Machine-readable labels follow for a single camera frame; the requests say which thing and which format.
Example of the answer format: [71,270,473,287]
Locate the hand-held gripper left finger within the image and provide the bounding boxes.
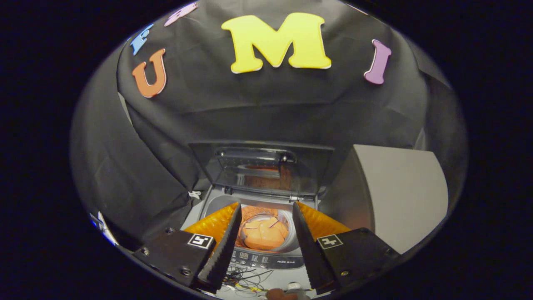
[132,202,243,291]

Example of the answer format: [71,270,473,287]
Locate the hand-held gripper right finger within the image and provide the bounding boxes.
[291,202,401,294]

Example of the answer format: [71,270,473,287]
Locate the grey washing machine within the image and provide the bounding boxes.
[180,185,329,271]

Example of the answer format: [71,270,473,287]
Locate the orange polo shirt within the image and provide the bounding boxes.
[239,205,290,251]

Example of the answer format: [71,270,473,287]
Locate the dark washing machine lid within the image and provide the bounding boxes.
[188,141,335,197]

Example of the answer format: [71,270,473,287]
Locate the beige cabinet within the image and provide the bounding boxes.
[319,144,449,255]

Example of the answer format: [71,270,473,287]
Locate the white and blue device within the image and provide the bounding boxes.
[90,212,119,246]

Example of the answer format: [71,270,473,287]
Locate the black backdrop cloth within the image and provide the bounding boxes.
[70,0,469,250]

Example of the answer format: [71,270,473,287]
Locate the tangle of thin cables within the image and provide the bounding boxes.
[221,267,275,293]

